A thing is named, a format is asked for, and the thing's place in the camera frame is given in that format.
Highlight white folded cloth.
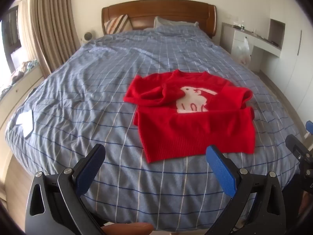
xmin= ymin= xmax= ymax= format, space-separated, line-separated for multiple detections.
xmin=16 ymin=109 xmax=35 ymax=139

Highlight windowsill clutter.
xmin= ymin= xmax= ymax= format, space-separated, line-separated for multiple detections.
xmin=10 ymin=60 xmax=40 ymax=81

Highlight blue checked duvet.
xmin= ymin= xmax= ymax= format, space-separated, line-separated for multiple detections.
xmin=5 ymin=26 xmax=304 ymax=233

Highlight wooden headboard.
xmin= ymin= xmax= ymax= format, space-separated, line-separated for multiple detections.
xmin=101 ymin=0 xmax=218 ymax=39

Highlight white built-in desk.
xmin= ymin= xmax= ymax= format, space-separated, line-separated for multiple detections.
xmin=221 ymin=18 xmax=286 ymax=72

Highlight white wardrobe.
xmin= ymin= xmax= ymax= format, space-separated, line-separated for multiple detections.
xmin=265 ymin=5 xmax=313 ymax=137

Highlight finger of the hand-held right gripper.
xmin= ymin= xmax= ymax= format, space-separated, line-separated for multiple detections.
xmin=305 ymin=121 xmax=313 ymax=140

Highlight grey pillow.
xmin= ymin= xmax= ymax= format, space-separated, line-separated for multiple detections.
xmin=154 ymin=16 xmax=199 ymax=29

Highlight striped pillow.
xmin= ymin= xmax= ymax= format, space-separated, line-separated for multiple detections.
xmin=104 ymin=14 xmax=132 ymax=35

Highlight beige curtain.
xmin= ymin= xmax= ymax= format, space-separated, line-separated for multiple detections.
xmin=17 ymin=0 xmax=81 ymax=77

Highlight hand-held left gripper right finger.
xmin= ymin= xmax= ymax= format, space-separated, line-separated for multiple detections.
xmin=206 ymin=145 xmax=287 ymax=235

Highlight small white fan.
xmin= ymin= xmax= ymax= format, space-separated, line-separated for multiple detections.
xmin=82 ymin=31 xmax=93 ymax=45

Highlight white plastic bag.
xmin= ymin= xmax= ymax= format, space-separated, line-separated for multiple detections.
xmin=232 ymin=36 xmax=251 ymax=66

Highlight red sweater with white rabbit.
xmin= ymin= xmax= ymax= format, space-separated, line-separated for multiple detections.
xmin=123 ymin=70 xmax=256 ymax=164

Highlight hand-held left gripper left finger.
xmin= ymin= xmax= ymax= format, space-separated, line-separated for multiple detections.
xmin=25 ymin=144 xmax=106 ymax=235

